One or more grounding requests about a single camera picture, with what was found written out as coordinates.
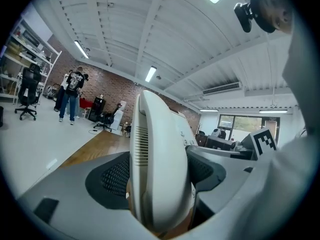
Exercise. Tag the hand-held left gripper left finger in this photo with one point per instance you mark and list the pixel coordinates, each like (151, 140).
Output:
(75, 184)

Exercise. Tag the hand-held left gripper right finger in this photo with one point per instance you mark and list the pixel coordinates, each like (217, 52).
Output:
(232, 169)

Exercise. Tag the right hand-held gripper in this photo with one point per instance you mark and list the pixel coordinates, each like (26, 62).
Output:
(262, 141)

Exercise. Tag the white telephone base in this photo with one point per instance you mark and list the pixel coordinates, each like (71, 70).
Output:
(185, 129)

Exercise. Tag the ceiling tube light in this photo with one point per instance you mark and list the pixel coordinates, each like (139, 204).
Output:
(273, 111)
(81, 49)
(209, 110)
(150, 74)

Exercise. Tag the person's white shirt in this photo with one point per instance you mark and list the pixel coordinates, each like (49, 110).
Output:
(287, 171)

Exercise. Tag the ceiling air conditioner vent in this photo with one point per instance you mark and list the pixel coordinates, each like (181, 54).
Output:
(222, 88)

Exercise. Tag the black cabinet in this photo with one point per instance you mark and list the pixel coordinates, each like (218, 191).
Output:
(97, 109)

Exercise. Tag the red box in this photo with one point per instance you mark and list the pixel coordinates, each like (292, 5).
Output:
(86, 103)

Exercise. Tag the black waste bin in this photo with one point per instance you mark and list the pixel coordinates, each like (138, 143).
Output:
(1, 116)

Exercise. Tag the black mesh office chair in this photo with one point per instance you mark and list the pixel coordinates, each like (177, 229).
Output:
(28, 86)

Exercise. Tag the person's face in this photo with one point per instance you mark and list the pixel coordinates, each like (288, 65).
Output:
(280, 14)

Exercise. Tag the white metal shelf rack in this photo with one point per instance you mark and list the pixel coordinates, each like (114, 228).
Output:
(25, 46)

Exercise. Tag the black head camera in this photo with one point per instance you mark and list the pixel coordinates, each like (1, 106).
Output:
(246, 15)

